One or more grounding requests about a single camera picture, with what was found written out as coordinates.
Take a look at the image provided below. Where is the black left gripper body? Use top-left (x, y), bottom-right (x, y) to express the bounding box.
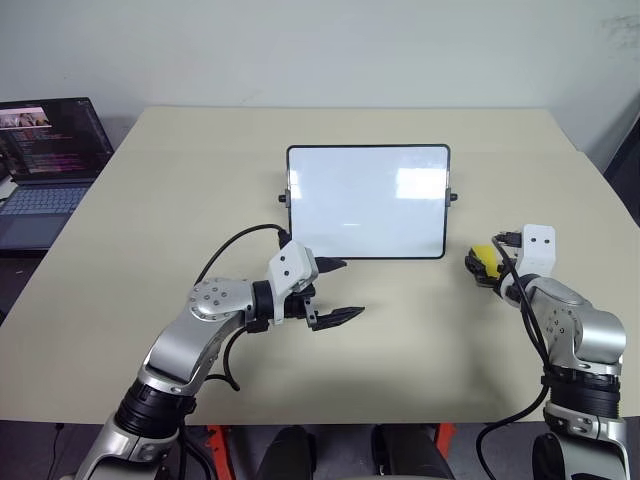
top-left (284, 255), bottom-right (322, 331)

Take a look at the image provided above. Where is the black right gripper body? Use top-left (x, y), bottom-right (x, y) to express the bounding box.
top-left (492, 259), bottom-right (517, 296)

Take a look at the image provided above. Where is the yellow whiteboard eraser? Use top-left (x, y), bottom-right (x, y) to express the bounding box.
top-left (469, 243), bottom-right (500, 279)

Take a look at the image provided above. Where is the black-framed tabletop whiteboard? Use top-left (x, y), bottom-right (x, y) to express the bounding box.
top-left (277, 143), bottom-right (460, 261)

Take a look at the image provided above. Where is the dark rounded shape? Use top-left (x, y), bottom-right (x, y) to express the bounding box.
top-left (370, 424), bottom-right (451, 480)
top-left (257, 425), bottom-right (317, 480)

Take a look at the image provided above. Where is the orange table leg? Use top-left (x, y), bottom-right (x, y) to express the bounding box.
top-left (205, 424), bottom-right (236, 480)
top-left (433, 423), bottom-right (457, 452)

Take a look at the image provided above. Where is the dark furniture panel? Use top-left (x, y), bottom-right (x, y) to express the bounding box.
top-left (602, 94), bottom-right (640, 226)

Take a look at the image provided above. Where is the dark side desk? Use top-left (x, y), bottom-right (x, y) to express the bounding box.
top-left (0, 247), bottom-right (54, 326)

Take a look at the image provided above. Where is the open grey laptop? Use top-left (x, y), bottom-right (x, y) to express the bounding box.
top-left (0, 96), bottom-right (115, 251)

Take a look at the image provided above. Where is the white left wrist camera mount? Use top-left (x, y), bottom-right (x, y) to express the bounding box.
top-left (266, 240), bottom-right (320, 324)

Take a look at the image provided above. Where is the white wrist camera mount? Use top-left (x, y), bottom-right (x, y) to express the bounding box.
top-left (514, 223), bottom-right (557, 279)
top-left (266, 240), bottom-right (320, 324)

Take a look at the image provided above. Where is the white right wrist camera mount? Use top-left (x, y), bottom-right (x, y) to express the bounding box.
top-left (514, 223), bottom-right (557, 279)

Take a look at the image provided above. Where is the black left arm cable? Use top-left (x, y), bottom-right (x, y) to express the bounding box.
top-left (194, 223), bottom-right (296, 392)

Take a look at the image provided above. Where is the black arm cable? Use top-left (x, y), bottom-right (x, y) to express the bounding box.
top-left (474, 230), bottom-right (554, 480)
top-left (194, 223), bottom-right (296, 392)

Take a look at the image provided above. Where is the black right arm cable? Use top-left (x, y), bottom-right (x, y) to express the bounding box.
top-left (474, 230), bottom-right (554, 480)

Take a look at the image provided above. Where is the black robot body cable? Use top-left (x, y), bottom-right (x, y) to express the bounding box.
top-left (177, 424), bottom-right (212, 480)

